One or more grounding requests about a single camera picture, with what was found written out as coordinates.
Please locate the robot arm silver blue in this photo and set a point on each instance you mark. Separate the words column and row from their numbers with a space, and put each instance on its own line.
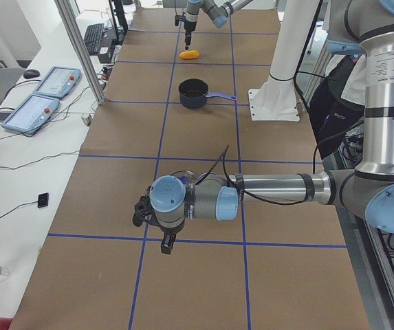
column 366, row 191
column 218, row 14

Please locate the teach pendant tablet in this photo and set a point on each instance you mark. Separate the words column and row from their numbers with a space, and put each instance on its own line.
column 58, row 82
column 31, row 114

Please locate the black computer keyboard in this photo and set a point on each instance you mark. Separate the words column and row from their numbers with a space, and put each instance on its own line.
column 93, row 38

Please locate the upper teach pendant tablet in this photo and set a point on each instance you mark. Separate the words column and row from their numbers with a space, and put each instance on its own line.
column 58, row 82

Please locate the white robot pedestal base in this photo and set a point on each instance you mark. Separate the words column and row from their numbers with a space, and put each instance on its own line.
column 276, row 99

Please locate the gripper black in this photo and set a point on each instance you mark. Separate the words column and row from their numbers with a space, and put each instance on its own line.
column 169, row 231
column 190, row 26

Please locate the yellow toy corn cob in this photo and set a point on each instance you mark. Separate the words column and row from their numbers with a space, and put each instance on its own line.
column 189, row 55

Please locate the glass pot lid purple knob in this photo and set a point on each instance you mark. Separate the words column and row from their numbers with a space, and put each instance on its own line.
column 186, row 176

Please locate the lower teach pendant tablet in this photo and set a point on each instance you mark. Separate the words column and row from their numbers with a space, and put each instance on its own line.
column 31, row 114

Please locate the aluminium frame post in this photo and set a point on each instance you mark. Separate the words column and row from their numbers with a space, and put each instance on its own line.
column 69, row 20

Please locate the person in white shirt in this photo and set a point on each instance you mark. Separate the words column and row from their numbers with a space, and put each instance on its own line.
column 338, row 101

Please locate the dark blue saucepan purple handle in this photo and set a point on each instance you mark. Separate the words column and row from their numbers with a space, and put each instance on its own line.
column 194, row 94

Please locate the black computer mouse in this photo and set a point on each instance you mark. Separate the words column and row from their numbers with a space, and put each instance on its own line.
column 31, row 73

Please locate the small black square device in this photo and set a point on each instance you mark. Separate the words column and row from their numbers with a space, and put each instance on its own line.
column 43, row 200

